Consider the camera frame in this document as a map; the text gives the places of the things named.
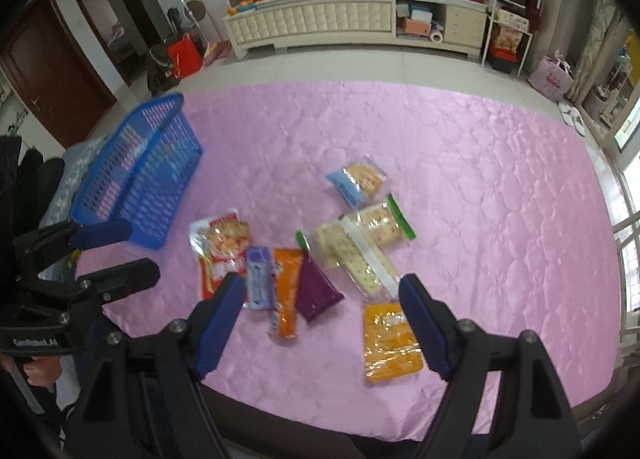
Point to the white metal storage rack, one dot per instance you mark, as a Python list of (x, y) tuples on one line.
[(491, 4)]

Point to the pink quilted blanket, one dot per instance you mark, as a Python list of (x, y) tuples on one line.
[(450, 164)]

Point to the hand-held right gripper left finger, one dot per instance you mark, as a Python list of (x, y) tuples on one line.
[(220, 326)]

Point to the person's left hand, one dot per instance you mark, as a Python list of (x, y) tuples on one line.
[(42, 370)]

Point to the white paper roll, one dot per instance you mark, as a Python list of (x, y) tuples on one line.
[(437, 35)]

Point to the black jacket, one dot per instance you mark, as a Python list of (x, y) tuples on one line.
[(30, 179)]

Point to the white slipper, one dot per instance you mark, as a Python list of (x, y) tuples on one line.
[(579, 125), (566, 112)]

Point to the orange box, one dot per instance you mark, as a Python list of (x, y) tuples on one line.
[(417, 26)]

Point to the black bag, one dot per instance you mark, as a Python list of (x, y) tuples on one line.
[(160, 69)]

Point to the purple snack packet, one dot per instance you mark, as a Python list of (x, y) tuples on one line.
[(315, 294)]

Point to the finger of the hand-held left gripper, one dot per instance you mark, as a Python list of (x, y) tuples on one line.
[(102, 232), (127, 276)]

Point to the blue plastic mesh basket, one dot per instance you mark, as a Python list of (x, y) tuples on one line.
[(150, 164)]

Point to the brown wooden door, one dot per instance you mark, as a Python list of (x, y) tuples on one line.
[(50, 74)]

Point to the blue cracker packet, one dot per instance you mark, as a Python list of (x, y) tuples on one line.
[(357, 181)]

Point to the pink flat box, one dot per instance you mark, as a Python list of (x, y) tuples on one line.
[(216, 53)]

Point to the pink tote bag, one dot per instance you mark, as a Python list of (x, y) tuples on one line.
[(550, 79)]

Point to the red snack packet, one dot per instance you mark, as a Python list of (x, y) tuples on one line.
[(215, 249)]

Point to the yellow snack packet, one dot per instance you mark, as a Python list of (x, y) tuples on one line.
[(390, 349)]

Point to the grey patterned cloth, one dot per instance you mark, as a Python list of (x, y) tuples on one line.
[(75, 169)]

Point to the white tufted TV cabinet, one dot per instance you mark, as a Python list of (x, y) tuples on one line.
[(310, 19)]

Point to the white shelf with small items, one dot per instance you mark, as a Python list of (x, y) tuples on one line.
[(10, 104)]

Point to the red bag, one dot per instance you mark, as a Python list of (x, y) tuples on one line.
[(185, 56)]

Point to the orange snack bar packet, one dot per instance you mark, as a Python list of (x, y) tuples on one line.
[(287, 299)]

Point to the clear cracker packet green edge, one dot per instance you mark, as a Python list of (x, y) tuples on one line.
[(380, 224), (335, 246)]

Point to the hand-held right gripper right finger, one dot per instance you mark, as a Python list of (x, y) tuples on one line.
[(425, 329)]

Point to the white window frame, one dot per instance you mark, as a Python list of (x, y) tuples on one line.
[(630, 189)]

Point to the lavender snack packet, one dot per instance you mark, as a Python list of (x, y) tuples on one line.
[(259, 274)]

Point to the beige patterned curtain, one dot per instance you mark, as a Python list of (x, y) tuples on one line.
[(600, 39)]

